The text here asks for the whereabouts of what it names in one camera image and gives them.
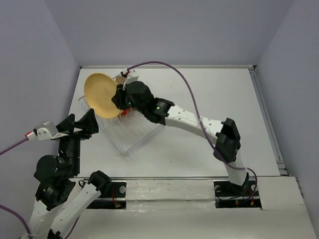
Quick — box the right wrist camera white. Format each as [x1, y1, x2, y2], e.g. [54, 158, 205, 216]
[121, 68, 139, 90]

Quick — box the purple cable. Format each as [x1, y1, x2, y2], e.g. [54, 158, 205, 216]
[0, 136, 33, 237]
[127, 60, 257, 202]

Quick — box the orange round plate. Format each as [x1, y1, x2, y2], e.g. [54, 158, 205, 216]
[121, 108, 131, 117]

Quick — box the large yellow round plate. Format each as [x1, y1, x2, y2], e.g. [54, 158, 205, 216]
[84, 73, 121, 119]

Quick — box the clear wire dish rack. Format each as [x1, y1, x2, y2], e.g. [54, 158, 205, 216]
[78, 96, 164, 157]

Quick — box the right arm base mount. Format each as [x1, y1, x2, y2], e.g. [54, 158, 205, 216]
[214, 180, 262, 209]

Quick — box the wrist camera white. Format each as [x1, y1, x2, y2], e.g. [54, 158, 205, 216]
[121, 68, 139, 90]
[25, 121, 68, 141]

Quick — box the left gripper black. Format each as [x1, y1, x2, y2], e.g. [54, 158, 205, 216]
[56, 107, 101, 173]

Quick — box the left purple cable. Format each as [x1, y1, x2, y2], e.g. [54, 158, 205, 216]
[0, 136, 33, 237]

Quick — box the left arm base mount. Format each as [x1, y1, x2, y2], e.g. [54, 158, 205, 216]
[87, 181, 127, 210]

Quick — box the beige floral square plate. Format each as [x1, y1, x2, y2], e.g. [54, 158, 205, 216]
[115, 76, 126, 85]

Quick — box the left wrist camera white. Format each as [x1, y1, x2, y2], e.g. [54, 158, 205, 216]
[25, 121, 68, 141]

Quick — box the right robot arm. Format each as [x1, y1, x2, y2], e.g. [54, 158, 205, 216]
[112, 81, 249, 195]

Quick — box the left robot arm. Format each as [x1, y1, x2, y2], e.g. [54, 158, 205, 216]
[22, 109, 112, 239]

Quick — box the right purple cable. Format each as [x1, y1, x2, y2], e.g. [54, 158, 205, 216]
[127, 60, 257, 202]

